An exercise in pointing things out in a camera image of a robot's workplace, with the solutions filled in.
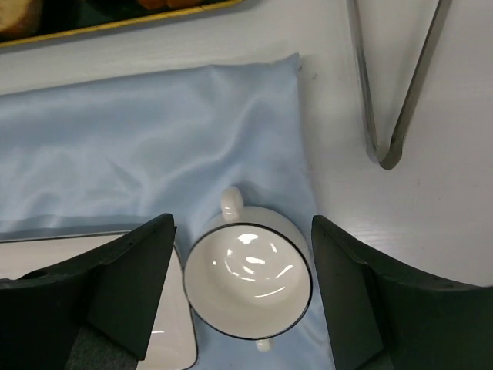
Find dark green bread tray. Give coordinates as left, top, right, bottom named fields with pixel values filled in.
left=1, top=0, right=238, bottom=48

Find white rectangular plate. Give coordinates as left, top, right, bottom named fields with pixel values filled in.
left=1, top=234, right=198, bottom=369

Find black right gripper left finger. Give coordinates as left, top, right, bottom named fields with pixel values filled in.
left=1, top=214, right=176, bottom=369

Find white two-handled soup cup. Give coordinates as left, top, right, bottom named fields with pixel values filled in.
left=183, top=187, right=314, bottom=352

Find left bread slice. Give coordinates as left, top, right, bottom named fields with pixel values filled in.
left=1, top=0, right=43, bottom=42

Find metal tongs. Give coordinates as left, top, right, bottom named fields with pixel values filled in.
left=347, top=1, right=452, bottom=170

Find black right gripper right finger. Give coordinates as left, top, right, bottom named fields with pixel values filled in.
left=311, top=215, right=492, bottom=369

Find light blue cloth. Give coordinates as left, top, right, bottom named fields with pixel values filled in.
left=1, top=54, right=333, bottom=369

